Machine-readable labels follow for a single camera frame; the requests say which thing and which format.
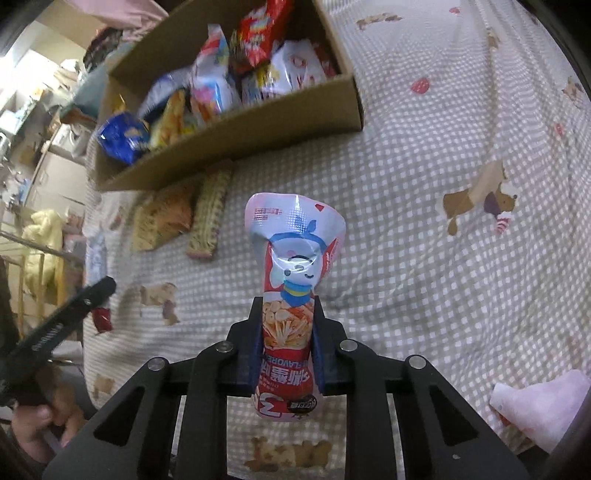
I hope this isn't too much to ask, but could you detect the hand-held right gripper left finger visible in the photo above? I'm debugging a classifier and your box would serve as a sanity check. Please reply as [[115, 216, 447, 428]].
[[44, 296, 264, 480]]

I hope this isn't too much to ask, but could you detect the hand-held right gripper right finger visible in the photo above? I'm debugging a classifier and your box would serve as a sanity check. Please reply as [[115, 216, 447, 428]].
[[311, 294, 532, 480]]

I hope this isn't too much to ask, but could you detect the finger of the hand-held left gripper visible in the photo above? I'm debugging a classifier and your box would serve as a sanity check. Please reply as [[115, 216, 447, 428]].
[[69, 276, 117, 320]]

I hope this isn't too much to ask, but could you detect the pink cartoon snack packet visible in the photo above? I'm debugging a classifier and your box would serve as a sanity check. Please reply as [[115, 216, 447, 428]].
[[244, 191, 347, 422]]

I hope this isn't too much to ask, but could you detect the dark blue snack packet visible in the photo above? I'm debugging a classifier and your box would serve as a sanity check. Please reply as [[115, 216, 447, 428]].
[[96, 112, 152, 166]]

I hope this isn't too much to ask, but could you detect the cardboard box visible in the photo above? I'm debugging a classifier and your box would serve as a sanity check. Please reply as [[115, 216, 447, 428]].
[[92, 0, 365, 192]]

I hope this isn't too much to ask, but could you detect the large blue white snack packet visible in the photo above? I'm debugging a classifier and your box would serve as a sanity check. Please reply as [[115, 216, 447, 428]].
[[136, 69, 195, 121]]

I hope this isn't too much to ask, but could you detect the white red blue snack packet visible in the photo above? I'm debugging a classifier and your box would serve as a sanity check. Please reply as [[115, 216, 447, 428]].
[[190, 24, 242, 123]]

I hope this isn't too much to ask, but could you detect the person's left hand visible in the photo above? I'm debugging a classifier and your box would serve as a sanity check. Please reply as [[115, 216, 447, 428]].
[[11, 364, 86, 462]]

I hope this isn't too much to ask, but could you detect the small red snack packet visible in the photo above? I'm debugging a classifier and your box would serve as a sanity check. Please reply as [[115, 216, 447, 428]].
[[91, 307, 114, 334]]

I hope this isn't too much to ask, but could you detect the pale blue snack packet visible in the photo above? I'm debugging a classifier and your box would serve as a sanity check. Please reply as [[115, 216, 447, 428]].
[[85, 231, 109, 287]]

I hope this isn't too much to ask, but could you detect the wooden rack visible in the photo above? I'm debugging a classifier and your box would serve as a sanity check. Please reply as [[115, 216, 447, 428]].
[[0, 231, 86, 333]]

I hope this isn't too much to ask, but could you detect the yellow plush cloth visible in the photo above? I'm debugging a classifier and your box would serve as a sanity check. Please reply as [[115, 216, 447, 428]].
[[21, 209, 65, 305]]

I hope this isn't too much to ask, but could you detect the yellow orange snack packet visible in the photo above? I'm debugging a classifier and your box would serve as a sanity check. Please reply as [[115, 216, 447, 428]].
[[131, 182, 197, 252]]

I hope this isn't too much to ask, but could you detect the beige wafer packet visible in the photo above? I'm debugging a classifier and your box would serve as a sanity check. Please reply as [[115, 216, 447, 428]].
[[186, 170, 233, 260]]

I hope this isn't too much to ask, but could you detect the white shelf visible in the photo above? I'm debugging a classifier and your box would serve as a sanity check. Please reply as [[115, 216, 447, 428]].
[[28, 124, 88, 208]]

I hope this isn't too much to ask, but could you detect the yellow cartoon snack packet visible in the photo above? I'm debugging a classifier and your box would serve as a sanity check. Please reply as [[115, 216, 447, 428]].
[[150, 90, 204, 148]]

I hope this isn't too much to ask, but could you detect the checked printed bed sheet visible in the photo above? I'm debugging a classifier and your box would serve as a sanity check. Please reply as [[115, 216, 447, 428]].
[[83, 0, 591, 480]]

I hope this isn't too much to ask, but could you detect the pink cloth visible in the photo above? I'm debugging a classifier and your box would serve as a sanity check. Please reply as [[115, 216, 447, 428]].
[[69, 0, 169, 33], [489, 369, 578, 455]]

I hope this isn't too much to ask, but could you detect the dark clothing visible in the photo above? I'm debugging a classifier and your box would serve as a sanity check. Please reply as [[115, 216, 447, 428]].
[[83, 28, 125, 70]]

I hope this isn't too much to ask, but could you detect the small yellow white snack packet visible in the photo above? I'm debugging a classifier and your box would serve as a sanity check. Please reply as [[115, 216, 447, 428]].
[[240, 65, 273, 104]]

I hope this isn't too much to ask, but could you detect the white red dotted snack packet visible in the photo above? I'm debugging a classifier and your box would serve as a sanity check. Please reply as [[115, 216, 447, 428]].
[[268, 41, 338, 93]]

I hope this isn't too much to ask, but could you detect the red orange snack packet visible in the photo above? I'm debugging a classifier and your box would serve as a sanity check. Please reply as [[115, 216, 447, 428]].
[[229, 0, 294, 75]]

